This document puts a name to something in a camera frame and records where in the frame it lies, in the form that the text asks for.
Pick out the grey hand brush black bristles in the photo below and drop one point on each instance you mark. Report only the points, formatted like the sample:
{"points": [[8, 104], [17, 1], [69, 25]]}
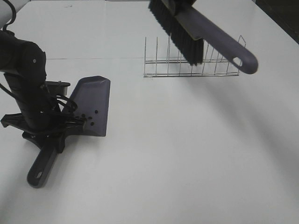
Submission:
{"points": [[188, 29]]}

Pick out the pile of coffee beans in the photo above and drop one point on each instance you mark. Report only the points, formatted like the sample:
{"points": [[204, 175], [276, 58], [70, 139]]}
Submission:
{"points": [[90, 117]]}

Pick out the grey plastic dustpan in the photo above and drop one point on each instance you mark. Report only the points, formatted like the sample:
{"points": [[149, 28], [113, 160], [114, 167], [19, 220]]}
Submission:
{"points": [[91, 95]]}

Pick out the metal wire dish rack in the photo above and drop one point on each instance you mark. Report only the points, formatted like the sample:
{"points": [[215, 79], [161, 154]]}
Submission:
{"points": [[161, 58]]}

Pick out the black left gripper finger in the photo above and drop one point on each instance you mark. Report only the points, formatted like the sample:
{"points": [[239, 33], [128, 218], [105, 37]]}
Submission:
{"points": [[73, 124], [58, 141]]}

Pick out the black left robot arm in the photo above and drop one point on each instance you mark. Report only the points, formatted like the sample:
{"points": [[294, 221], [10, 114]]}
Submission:
{"points": [[23, 65]]}

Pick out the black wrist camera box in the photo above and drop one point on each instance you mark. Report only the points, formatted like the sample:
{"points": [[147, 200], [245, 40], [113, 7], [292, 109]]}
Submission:
{"points": [[58, 87]]}

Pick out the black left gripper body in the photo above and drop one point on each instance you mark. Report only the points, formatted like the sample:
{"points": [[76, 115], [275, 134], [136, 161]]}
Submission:
{"points": [[38, 130]]}

